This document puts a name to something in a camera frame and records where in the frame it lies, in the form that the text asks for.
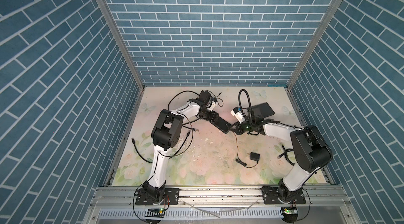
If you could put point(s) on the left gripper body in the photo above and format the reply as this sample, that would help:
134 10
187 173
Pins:
208 114

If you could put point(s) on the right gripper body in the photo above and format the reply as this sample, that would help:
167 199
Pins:
246 126

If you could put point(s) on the black power adapter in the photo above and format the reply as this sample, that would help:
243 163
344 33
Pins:
252 156

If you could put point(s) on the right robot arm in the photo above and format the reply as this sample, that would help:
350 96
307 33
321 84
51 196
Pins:
310 150

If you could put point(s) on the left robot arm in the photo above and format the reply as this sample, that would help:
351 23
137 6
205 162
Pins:
167 131

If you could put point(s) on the flat black router box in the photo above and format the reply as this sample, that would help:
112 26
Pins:
260 111

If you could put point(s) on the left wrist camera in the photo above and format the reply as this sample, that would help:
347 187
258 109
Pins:
212 104

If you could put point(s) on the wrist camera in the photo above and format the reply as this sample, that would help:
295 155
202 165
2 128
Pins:
238 114
212 104

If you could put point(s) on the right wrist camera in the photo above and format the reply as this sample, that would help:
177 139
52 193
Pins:
238 114

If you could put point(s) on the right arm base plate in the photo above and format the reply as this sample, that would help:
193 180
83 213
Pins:
281 195

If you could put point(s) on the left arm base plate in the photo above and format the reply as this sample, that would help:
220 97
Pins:
149 197

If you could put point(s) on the aluminium rail frame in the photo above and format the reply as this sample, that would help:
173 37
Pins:
317 204

